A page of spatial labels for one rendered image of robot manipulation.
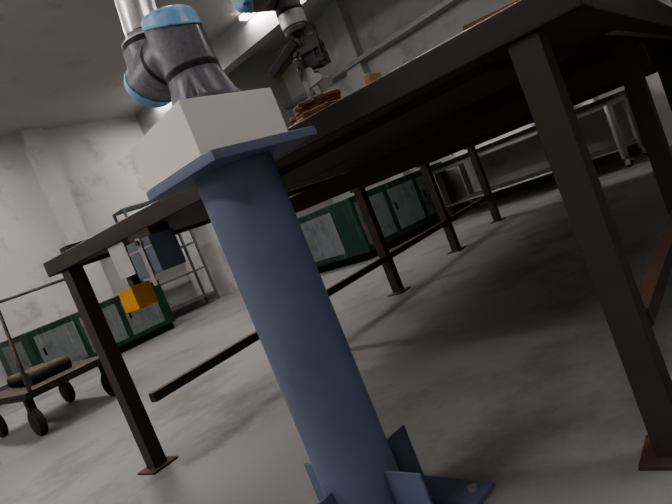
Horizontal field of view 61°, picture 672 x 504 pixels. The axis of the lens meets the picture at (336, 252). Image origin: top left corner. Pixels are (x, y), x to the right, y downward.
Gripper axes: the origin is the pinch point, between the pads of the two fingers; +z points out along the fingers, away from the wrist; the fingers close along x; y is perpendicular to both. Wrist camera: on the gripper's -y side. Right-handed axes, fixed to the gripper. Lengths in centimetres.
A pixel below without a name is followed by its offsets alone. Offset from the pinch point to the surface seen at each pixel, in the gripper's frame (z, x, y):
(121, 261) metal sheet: 20, 6, -86
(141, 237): 16, -1, -70
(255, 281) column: 37, -56, -10
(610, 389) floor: 99, -6, 46
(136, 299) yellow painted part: 34, 3, -84
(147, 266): 25, -3, -71
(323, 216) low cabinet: 35, 473, -168
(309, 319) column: 48, -54, -4
